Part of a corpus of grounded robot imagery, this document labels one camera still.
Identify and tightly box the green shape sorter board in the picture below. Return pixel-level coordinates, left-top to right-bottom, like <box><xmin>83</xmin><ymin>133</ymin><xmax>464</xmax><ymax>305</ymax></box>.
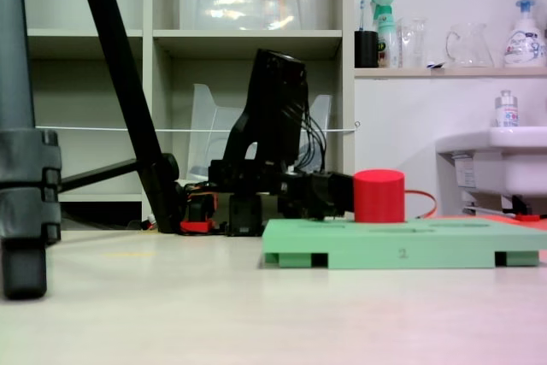
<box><xmin>258</xmin><ymin>217</ymin><xmax>547</xmax><ymax>271</ymax></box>

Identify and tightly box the green spray bottle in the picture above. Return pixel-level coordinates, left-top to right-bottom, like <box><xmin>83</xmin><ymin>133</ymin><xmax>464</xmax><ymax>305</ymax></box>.
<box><xmin>369</xmin><ymin>0</ymin><xmax>402</xmax><ymax>69</ymax></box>

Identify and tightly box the clear glass pitcher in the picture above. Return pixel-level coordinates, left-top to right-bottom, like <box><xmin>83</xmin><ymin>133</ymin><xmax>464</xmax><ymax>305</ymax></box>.
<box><xmin>444</xmin><ymin>22</ymin><xmax>496</xmax><ymax>68</ymax></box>

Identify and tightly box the red base clamp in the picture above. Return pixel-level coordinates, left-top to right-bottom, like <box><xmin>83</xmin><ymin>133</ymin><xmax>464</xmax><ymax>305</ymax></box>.
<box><xmin>179</xmin><ymin>218</ymin><xmax>217</xmax><ymax>236</ymax></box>

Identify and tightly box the white sink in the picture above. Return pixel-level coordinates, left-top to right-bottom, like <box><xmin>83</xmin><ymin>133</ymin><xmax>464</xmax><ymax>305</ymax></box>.
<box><xmin>434</xmin><ymin>126</ymin><xmax>547</xmax><ymax>217</ymax></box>

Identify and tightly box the beige shelf unit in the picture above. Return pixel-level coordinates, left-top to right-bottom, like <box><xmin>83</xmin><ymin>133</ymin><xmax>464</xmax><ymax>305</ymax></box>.
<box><xmin>20</xmin><ymin>0</ymin><xmax>356</xmax><ymax>223</ymax></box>

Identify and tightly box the red cylinder block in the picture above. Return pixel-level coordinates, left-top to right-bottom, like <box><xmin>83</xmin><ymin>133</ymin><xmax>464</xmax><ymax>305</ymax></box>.
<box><xmin>352</xmin><ymin>168</ymin><xmax>407</xmax><ymax>225</ymax></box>

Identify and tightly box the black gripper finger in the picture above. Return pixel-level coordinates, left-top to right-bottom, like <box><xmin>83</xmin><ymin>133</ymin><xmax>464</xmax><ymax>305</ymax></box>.
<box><xmin>332</xmin><ymin>172</ymin><xmax>356</xmax><ymax>216</ymax></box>

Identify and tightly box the black tripod brace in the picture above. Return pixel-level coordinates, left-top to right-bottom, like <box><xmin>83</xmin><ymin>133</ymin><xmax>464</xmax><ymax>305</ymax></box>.
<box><xmin>58</xmin><ymin>158</ymin><xmax>140</xmax><ymax>194</ymax></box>

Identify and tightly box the black arm wire bundle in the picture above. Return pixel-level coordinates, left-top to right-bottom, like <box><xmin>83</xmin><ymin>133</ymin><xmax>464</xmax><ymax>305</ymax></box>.
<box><xmin>292</xmin><ymin>82</ymin><xmax>329</xmax><ymax>174</ymax></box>

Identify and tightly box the thin orange wire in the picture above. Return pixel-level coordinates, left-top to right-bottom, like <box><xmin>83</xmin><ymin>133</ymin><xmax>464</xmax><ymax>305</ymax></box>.
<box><xmin>403</xmin><ymin>188</ymin><xmax>438</xmax><ymax>220</ymax></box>

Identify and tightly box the thin white cord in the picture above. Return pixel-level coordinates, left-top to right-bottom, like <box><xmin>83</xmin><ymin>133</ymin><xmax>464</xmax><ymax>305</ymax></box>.
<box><xmin>35</xmin><ymin>121</ymin><xmax>362</xmax><ymax>134</ymax></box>

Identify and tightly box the black tripod leg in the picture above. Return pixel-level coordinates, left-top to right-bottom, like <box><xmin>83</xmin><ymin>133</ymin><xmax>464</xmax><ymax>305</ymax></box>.
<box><xmin>72</xmin><ymin>0</ymin><xmax>181</xmax><ymax>234</ymax></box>
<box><xmin>0</xmin><ymin>0</ymin><xmax>63</xmax><ymax>301</ymax></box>

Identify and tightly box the white foam soap bottle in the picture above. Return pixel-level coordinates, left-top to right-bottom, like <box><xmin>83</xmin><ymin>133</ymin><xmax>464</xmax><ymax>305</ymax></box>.
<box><xmin>502</xmin><ymin>0</ymin><xmax>547</xmax><ymax>68</ymax></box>

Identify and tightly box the small clear sanitizer bottle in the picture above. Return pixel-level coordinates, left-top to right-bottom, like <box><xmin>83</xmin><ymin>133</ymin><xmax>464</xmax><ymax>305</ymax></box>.
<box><xmin>494</xmin><ymin>89</ymin><xmax>520</xmax><ymax>128</ymax></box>

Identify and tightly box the clear glass beaker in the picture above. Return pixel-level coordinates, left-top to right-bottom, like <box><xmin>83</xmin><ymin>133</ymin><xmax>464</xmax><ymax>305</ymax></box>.
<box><xmin>398</xmin><ymin>17</ymin><xmax>429</xmax><ymax>69</ymax></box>

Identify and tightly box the black cup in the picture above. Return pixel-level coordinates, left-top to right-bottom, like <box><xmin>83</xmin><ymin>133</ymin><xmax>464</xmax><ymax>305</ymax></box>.
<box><xmin>354</xmin><ymin>29</ymin><xmax>380</xmax><ymax>69</ymax></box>

